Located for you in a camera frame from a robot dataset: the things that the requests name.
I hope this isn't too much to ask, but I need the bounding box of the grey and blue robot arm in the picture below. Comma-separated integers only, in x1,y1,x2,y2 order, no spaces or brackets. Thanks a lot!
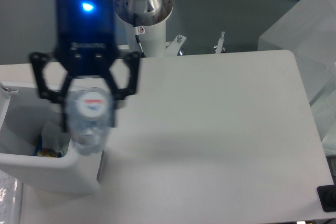
29,0,173,132

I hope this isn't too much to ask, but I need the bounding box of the white trash can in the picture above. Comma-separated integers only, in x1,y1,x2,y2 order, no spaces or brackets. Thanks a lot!
1,81,104,194

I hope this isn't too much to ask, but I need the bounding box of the clear plastic wrapper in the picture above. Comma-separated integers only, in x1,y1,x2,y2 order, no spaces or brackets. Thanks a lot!
41,121,70,156

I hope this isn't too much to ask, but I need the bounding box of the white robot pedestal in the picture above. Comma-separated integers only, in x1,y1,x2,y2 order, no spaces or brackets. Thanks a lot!
124,21,166,57

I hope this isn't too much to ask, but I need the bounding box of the translucent white plastic box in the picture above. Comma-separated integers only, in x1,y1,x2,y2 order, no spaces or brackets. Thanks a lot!
257,0,336,106

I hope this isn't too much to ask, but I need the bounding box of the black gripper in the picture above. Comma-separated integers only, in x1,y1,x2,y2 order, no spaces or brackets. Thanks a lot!
28,0,141,132

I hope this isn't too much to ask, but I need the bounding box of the blue yellow snack packet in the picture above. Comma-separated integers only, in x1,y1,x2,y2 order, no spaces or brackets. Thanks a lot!
33,135,60,158

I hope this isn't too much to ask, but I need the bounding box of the black device at edge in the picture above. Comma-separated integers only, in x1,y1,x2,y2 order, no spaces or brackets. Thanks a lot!
317,185,335,212

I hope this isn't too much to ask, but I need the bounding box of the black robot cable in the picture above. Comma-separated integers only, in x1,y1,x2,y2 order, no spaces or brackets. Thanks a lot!
132,13,146,58

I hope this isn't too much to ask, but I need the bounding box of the clear plastic water bottle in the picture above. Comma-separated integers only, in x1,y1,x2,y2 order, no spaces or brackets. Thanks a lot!
65,87,114,156

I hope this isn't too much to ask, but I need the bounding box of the clear plastic sheet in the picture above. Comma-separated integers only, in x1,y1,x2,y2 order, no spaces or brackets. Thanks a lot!
1,171,23,223

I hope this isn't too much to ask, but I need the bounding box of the white base frame bracket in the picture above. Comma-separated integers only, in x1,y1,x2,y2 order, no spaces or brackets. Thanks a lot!
165,31,226,56

